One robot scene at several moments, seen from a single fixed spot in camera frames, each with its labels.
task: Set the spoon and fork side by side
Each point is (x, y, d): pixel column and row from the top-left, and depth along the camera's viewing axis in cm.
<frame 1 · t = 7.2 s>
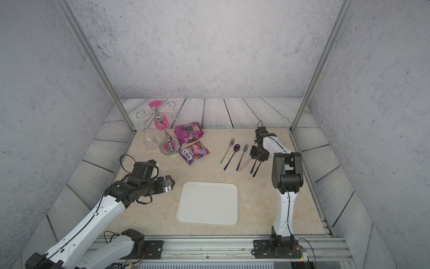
left hand: (169, 184, 79), fingers open
right hand: (255, 156, 101), fingers open
white square tray: (208, 203, 88), on the table
silver glass holder stand: (171, 146, 113), on the table
pink wine glass: (160, 120, 93), point 26 cm above the table
clear wine glass: (150, 140, 95), point 17 cm above the table
magenta snack packet: (188, 133, 113), point 7 cm above the table
purple candy packet: (193, 152, 107), point 3 cm above the table
rainbow green fork: (230, 144, 114), on the table
rainbow purple spoon: (236, 148, 112), on the table
blue fork: (244, 149, 113), on the table
silver spoon pink handle: (244, 163, 104), on the table

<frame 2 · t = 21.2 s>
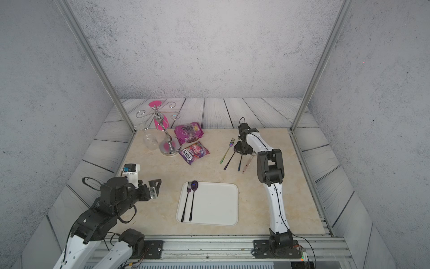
left hand: (154, 181, 70), fingers open
right hand: (241, 151, 107), fingers closed
dark purple fork: (188, 189, 93), on the table
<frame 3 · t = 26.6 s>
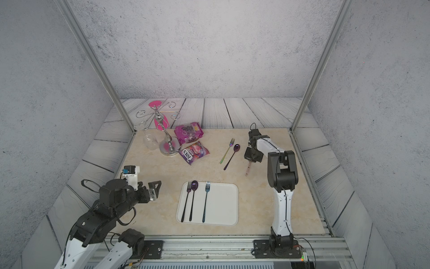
left hand: (154, 183, 70), fingers open
right hand: (250, 157, 103), fingers closed
blue fork: (207, 188, 93), point 2 cm above the table
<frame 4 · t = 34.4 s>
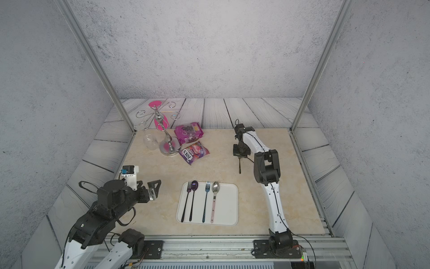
left hand: (153, 182, 70), fingers open
right hand: (239, 155, 105), fingers closed
rainbow purple spoon: (239, 168, 103), on the table
